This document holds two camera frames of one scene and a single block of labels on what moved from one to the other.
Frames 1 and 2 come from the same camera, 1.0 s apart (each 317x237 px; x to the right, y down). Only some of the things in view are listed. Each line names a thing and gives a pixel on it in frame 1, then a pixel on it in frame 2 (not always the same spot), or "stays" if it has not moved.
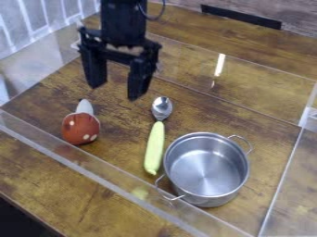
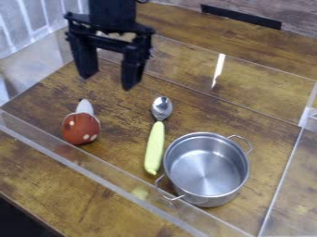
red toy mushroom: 80,126 stays
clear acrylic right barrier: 291,214 stays
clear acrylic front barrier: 121,181 stays
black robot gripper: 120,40 → 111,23
